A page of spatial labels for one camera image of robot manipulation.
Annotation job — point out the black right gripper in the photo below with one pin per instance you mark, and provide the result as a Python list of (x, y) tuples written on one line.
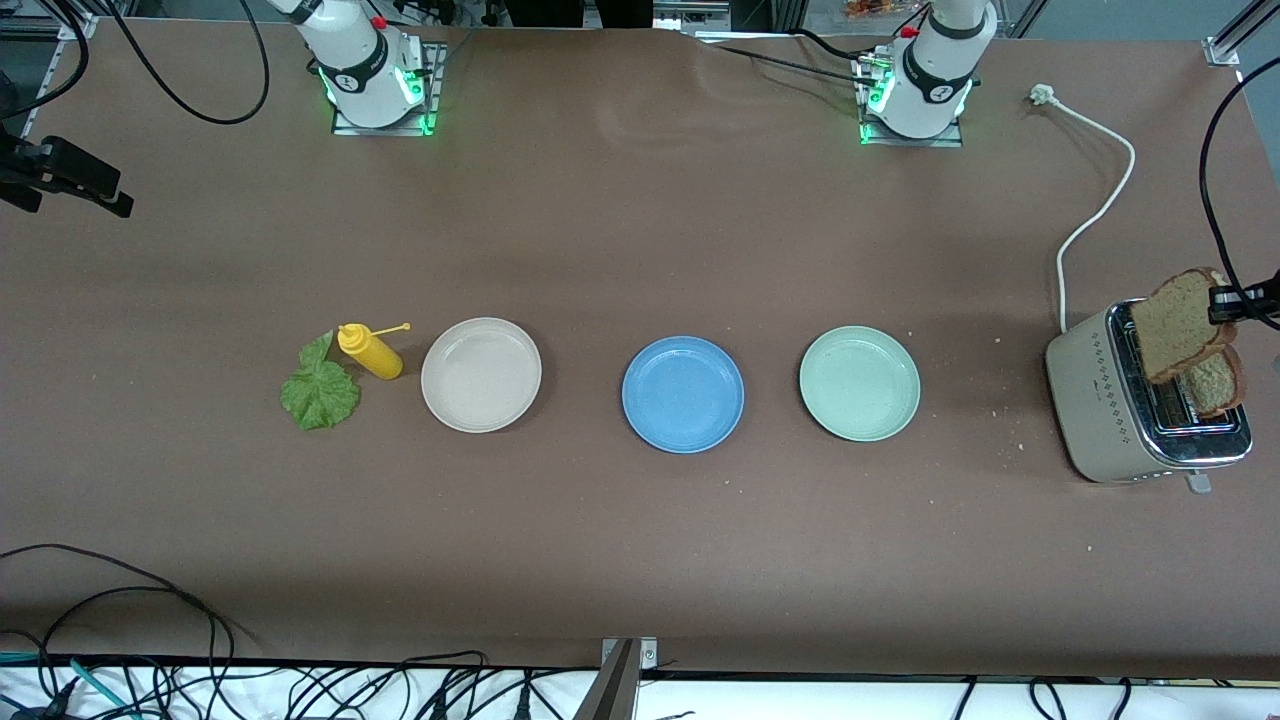
[(62, 169)]

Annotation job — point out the brown bread slice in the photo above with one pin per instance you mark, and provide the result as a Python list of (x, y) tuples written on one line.
[(1180, 325), (1218, 385)]

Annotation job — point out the green lettuce leaf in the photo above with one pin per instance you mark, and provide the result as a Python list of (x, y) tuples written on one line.
[(320, 395)]

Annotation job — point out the yellow mustard squeeze bottle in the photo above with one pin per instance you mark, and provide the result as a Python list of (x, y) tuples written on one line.
[(375, 355)]

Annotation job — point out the pale green plate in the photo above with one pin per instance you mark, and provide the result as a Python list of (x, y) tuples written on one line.
[(860, 384)]

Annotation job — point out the beige plate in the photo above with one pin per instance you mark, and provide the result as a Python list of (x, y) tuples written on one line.
[(480, 375)]

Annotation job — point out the blue plate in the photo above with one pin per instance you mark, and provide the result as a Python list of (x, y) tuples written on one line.
[(683, 395)]

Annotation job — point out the beige chrome toaster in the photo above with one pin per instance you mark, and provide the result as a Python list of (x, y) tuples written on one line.
[(1095, 400)]

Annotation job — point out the orange snack packet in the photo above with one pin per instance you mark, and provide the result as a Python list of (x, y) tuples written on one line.
[(870, 8)]

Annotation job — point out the aluminium frame profile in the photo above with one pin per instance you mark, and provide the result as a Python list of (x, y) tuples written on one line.
[(75, 28), (1222, 52)]

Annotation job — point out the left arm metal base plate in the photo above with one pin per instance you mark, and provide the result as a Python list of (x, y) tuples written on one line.
[(900, 142)]

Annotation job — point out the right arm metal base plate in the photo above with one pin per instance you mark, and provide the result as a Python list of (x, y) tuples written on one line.
[(436, 90)]

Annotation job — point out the metal frame bracket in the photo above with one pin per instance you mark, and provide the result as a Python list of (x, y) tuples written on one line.
[(615, 690)]

